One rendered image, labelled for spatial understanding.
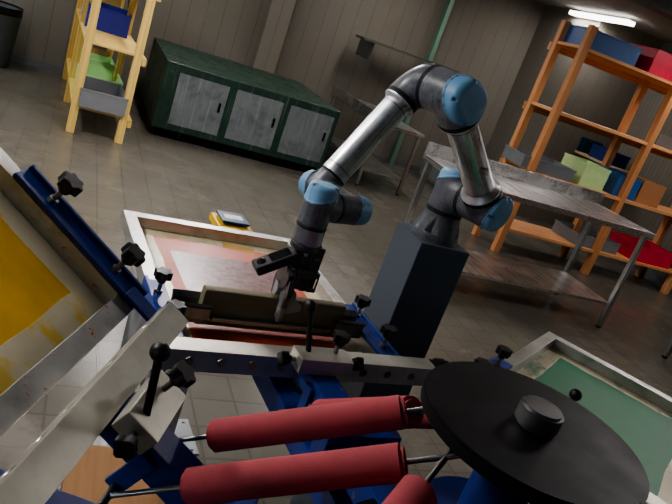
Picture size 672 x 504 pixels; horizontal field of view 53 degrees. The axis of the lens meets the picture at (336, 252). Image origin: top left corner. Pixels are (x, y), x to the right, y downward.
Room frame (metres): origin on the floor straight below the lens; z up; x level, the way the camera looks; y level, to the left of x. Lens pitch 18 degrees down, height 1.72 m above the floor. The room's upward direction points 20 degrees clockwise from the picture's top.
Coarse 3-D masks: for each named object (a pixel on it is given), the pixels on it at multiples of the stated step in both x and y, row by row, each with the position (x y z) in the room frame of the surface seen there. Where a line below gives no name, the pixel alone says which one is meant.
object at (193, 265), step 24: (168, 240) 1.89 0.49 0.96; (168, 264) 1.72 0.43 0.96; (192, 264) 1.78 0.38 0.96; (216, 264) 1.84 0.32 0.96; (192, 288) 1.62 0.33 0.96; (240, 288) 1.73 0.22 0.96; (192, 336) 1.38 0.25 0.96; (216, 336) 1.42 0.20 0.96; (240, 336) 1.46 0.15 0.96; (264, 336) 1.50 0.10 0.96
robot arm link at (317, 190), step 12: (312, 180) 1.55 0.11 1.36; (312, 192) 1.51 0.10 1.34; (324, 192) 1.51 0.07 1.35; (336, 192) 1.52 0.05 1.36; (312, 204) 1.51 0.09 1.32; (324, 204) 1.51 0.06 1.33; (336, 204) 1.54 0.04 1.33; (300, 216) 1.52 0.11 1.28; (312, 216) 1.50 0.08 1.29; (324, 216) 1.51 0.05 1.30; (336, 216) 1.54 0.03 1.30; (312, 228) 1.50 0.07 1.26; (324, 228) 1.52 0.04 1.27
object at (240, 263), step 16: (224, 256) 1.92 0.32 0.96; (240, 256) 1.97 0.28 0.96; (256, 256) 2.01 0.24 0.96; (240, 272) 1.84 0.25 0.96; (272, 272) 1.93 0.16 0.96; (256, 288) 1.77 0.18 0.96; (272, 336) 1.52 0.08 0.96; (288, 336) 1.55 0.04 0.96; (304, 336) 1.58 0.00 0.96; (320, 336) 1.61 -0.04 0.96
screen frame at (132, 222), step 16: (128, 224) 1.81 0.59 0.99; (144, 224) 1.91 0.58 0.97; (160, 224) 1.94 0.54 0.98; (176, 224) 1.96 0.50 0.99; (192, 224) 2.00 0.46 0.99; (128, 240) 1.76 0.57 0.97; (144, 240) 1.74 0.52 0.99; (224, 240) 2.04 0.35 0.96; (240, 240) 2.07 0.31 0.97; (256, 240) 2.10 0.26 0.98; (272, 240) 2.13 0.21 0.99; (288, 240) 2.17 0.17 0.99; (144, 256) 1.64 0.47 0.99; (144, 272) 1.54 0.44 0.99; (320, 272) 1.98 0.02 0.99; (320, 288) 1.88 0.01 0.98; (368, 352) 1.58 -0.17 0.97
